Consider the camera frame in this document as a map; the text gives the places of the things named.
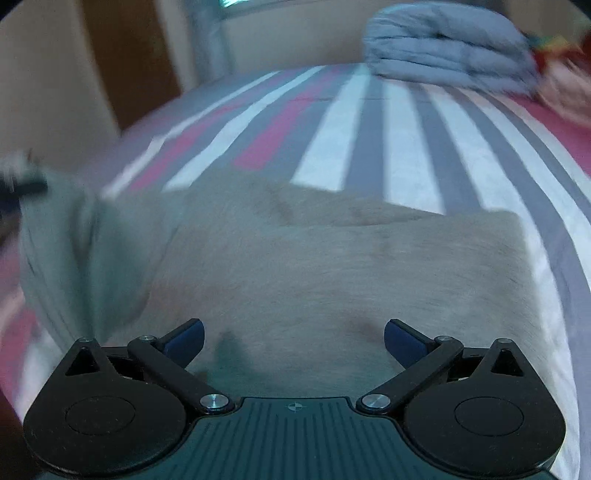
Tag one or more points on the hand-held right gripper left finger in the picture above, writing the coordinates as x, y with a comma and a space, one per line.
187, 341

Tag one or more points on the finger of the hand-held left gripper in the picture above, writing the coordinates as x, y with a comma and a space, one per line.
27, 184

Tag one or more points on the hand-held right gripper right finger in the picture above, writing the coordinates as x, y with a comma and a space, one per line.
404, 344

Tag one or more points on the grey pants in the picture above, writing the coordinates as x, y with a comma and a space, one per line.
323, 277

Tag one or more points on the brown wooden door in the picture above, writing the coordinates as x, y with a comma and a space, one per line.
134, 55

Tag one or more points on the bed with striped sheet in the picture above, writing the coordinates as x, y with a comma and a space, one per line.
406, 138

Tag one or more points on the grey curtain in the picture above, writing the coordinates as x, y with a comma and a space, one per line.
210, 41

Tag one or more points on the folded light blue duvet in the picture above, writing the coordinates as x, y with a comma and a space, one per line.
438, 50

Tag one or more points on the folded pale pink blanket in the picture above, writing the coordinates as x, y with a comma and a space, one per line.
568, 97

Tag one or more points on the folded colourful blanket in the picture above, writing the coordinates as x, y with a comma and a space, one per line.
551, 46

